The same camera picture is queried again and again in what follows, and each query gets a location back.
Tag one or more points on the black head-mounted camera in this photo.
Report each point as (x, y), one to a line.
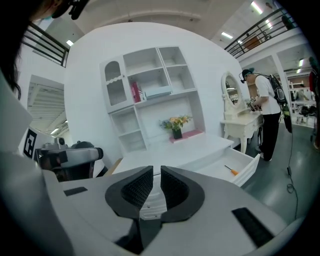
(75, 7)

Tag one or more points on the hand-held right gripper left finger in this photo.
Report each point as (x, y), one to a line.
(130, 190)

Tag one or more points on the oval white-framed mirror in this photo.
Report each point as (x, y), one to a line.
(232, 88)

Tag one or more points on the white dressing table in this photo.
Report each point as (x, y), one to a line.
(241, 125)

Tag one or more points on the black metal railing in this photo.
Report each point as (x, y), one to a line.
(47, 45)
(260, 32)

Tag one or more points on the pink tray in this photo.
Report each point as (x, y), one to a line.
(190, 135)

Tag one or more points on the rectangular ceiling light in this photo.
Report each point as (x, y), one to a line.
(69, 43)
(257, 7)
(226, 35)

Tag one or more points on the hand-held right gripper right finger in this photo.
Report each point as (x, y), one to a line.
(180, 195)

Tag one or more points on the white drawer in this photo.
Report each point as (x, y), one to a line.
(225, 165)

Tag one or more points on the pink books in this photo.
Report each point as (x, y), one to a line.
(135, 92)

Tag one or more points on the flower bouquet in black vase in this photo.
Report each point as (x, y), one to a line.
(176, 125)

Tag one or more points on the white desk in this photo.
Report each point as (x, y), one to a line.
(180, 152)

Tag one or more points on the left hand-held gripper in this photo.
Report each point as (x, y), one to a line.
(50, 162)

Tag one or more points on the light blue box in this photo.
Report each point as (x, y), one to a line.
(158, 92)

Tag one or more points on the white hutch shelf unit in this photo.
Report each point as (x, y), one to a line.
(150, 82)

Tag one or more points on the wooden board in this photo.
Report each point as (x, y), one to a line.
(113, 167)

